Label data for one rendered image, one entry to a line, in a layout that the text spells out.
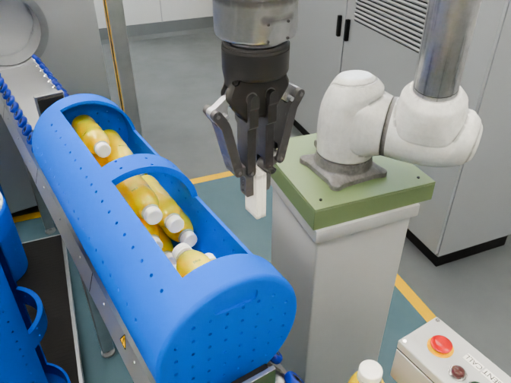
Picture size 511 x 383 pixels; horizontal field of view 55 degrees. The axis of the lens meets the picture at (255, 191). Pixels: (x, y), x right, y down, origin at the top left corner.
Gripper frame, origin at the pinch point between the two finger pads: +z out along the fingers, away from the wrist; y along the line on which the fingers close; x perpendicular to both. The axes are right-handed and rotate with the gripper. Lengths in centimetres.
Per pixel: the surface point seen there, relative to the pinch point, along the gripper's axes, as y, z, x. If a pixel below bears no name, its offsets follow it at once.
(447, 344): 27.4, 31.8, -17.3
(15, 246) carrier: -29, 111, 156
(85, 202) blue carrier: -13, 25, 46
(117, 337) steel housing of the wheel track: -15, 57, 36
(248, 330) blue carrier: 1.1, 32.7, 4.0
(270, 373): 1.8, 38.2, -2.0
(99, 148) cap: -2, 27, 71
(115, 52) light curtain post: 28, 29, 146
